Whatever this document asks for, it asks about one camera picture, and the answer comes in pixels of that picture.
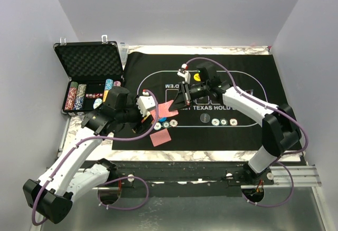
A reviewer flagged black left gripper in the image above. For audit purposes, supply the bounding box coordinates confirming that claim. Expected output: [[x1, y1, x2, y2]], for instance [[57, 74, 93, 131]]
[[116, 95, 154, 133]]

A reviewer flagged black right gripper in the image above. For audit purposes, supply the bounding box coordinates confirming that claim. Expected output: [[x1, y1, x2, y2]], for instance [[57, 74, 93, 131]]
[[169, 82, 209, 112]]

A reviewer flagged red backed card deck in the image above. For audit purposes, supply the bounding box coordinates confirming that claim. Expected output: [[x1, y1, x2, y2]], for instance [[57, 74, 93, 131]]
[[158, 100, 179, 119]]

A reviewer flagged red white poker chip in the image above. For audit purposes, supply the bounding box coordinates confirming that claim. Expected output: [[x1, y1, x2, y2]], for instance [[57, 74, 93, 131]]
[[229, 119, 238, 126], [170, 119, 178, 127]]

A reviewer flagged yellow big blind button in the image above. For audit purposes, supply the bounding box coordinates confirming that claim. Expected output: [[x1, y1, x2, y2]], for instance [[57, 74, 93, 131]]
[[194, 73, 201, 82]]

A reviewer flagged black dealer button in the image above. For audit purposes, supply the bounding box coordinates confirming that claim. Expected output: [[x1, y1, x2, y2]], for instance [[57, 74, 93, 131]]
[[200, 113, 211, 123]]

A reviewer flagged green white poker chip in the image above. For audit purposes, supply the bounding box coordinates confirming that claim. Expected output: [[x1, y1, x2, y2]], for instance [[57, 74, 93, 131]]
[[162, 121, 170, 129], [220, 119, 228, 126]]

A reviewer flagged red backed playing card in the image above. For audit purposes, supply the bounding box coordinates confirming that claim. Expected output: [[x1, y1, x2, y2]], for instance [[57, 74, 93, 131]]
[[150, 129, 172, 147]]

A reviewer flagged blue small blind button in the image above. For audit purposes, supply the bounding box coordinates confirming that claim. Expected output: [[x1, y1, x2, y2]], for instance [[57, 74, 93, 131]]
[[158, 117, 167, 122]]

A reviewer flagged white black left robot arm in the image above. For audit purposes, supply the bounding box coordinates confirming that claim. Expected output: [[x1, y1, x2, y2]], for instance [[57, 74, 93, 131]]
[[23, 86, 159, 226]]

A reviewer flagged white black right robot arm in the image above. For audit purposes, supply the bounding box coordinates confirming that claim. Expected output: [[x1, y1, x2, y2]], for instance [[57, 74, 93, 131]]
[[169, 62, 302, 185]]

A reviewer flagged black poker table mat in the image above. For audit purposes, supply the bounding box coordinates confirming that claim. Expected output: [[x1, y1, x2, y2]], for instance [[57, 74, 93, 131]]
[[112, 52, 287, 151]]

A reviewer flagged yellow white chip stack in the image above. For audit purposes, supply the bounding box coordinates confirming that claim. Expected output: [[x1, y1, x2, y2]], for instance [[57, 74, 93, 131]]
[[102, 90, 109, 102]]

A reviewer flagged white green chip stack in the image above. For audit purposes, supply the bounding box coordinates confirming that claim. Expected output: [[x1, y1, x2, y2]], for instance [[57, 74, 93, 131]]
[[93, 98, 102, 109]]

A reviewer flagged light blue chip stack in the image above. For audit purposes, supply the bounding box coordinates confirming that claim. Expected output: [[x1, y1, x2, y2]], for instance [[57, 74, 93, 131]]
[[105, 79, 114, 91]]

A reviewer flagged red dice row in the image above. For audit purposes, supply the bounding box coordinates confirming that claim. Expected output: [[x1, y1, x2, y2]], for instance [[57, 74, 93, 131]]
[[84, 93, 104, 99]]

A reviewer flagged blue white chip stack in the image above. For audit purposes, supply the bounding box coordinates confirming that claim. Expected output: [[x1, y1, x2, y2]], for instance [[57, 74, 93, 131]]
[[73, 84, 87, 110]]

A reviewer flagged black aluminium chip case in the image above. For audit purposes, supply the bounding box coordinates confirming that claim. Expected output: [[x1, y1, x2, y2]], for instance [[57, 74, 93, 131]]
[[53, 35, 124, 116]]

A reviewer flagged red white chip stack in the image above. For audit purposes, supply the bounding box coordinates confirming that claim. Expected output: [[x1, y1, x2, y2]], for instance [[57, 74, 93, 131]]
[[64, 87, 77, 110]]

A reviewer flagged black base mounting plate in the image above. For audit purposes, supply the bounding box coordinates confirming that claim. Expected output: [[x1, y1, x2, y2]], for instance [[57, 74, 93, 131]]
[[98, 159, 274, 198]]

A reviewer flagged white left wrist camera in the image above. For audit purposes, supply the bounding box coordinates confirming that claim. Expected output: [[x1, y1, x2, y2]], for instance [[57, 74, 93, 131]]
[[136, 95, 156, 117]]

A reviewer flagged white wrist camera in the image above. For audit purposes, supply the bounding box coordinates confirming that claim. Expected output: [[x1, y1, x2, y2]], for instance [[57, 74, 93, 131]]
[[136, 95, 156, 117], [177, 63, 191, 84]]

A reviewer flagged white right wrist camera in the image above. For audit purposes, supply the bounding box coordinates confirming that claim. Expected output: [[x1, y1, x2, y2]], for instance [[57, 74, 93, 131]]
[[177, 63, 191, 84]]

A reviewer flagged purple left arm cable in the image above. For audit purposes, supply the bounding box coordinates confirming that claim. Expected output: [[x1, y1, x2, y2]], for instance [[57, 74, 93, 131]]
[[31, 90, 159, 226]]

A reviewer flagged aluminium extrusion rail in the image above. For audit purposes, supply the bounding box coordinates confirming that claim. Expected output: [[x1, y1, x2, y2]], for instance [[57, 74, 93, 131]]
[[102, 162, 321, 190]]

